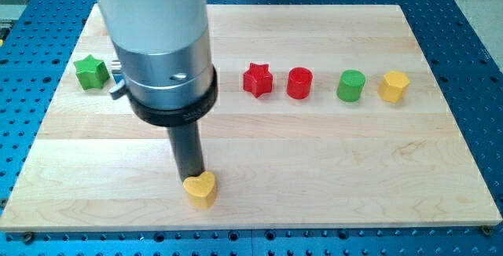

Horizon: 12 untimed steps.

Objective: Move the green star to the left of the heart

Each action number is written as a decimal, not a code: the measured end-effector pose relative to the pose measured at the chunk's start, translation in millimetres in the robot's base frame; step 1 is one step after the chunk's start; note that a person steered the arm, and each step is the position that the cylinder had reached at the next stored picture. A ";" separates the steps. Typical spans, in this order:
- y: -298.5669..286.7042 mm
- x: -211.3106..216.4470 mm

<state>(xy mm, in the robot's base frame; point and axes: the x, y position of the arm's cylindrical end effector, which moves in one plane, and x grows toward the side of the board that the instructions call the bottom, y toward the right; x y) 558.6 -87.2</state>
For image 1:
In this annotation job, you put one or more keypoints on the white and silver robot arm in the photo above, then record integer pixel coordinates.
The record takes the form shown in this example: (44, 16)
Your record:
(164, 50)

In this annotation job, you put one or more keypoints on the red wooden star block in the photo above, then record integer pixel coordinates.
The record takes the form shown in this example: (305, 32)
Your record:
(258, 80)

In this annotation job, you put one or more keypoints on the yellow wooden heart block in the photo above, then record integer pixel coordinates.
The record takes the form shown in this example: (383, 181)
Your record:
(201, 190)

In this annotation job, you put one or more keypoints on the green wooden star block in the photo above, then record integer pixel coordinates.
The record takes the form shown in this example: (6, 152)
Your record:
(91, 73)

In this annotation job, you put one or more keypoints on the red wooden cylinder block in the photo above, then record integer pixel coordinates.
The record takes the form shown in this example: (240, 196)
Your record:
(299, 83)

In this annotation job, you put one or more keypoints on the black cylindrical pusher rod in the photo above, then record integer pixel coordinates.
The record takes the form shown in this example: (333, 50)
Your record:
(186, 147)

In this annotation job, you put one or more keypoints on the light wooden board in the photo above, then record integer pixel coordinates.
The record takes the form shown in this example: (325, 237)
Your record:
(319, 162)

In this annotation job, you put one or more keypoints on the green wooden cylinder block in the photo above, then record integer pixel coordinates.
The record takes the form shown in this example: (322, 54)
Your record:
(350, 85)

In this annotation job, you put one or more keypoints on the yellow wooden hexagon block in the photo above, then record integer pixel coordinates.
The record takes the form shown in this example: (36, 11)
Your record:
(393, 86)

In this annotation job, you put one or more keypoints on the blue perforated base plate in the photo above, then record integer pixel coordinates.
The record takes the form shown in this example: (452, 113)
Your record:
(43, 39)

